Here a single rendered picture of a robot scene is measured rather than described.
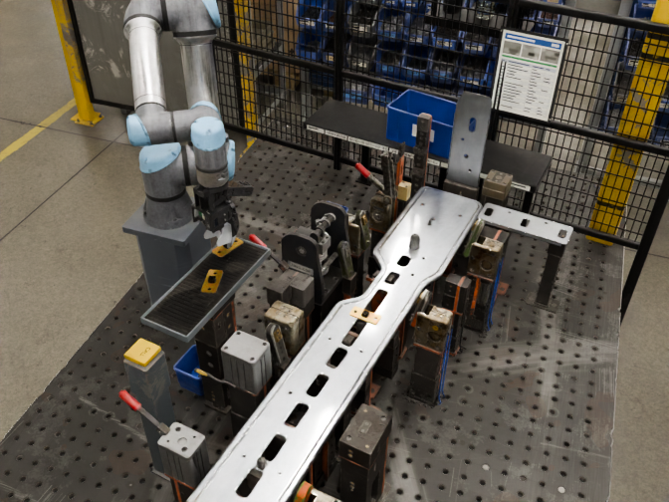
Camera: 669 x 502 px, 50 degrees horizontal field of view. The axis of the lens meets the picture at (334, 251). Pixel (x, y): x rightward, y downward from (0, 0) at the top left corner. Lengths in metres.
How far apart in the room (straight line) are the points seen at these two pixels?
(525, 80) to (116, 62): 2.84
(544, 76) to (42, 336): 2.40
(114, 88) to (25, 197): 0.93
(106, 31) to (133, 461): 3.09
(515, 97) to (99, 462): 1.76
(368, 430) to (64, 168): 3.30
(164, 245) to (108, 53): 2.71
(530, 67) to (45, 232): 2.68
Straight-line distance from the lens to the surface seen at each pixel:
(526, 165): 2.58
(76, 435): 2.18
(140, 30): 1.93
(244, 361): 1.70
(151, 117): 1.75
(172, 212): 2.11
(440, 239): 2.22
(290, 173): 3.04
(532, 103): 2.59
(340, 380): 1.79
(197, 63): 2.00
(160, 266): 2.20
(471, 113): 2.35
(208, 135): 1.63
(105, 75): 4.82
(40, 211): 4.29
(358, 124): 2.73
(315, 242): 1.90
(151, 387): 1.72
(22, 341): 3.53
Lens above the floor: 2.37
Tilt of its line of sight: 40 degrees down
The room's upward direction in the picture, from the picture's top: 1 degrees clockwise
